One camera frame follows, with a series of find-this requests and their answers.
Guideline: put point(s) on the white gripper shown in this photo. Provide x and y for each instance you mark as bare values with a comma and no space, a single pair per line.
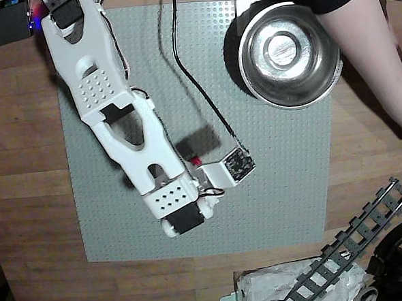
202,185

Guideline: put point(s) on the stainless steel bowl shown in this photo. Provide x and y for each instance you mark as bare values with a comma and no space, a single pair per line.
287,49

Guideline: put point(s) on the red lego block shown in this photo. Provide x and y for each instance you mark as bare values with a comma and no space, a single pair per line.
196,161

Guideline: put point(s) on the white tape roll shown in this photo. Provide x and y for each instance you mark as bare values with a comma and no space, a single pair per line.
368,295

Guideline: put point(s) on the black headphones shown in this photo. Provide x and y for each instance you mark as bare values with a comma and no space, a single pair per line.
399,264

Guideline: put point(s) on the white plastic bag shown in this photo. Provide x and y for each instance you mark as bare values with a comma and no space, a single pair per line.
274,286

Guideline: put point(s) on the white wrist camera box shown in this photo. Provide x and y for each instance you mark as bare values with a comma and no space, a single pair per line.
222,171

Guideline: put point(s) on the light grey lego plate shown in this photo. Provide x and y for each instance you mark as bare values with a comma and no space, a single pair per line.
245,6

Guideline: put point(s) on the large grey lego baseplate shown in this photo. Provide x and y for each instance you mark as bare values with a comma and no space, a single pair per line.
257,174

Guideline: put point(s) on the grey toy train track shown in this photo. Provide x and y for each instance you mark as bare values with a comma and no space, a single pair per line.
359,231

